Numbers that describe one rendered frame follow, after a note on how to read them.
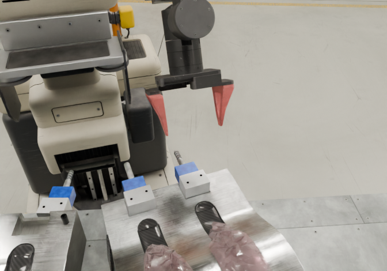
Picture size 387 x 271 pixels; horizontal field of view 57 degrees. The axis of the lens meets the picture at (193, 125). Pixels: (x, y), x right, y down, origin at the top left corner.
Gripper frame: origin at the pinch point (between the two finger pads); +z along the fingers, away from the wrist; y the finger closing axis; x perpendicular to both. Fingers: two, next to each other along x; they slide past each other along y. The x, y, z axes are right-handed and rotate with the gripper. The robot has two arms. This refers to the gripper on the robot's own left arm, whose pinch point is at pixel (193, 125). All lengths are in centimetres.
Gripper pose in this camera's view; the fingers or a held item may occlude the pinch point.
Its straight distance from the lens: 62.0
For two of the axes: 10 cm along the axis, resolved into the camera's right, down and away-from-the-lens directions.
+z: 1.2, 9.7, 2.2
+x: -2.4, -1.9, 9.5
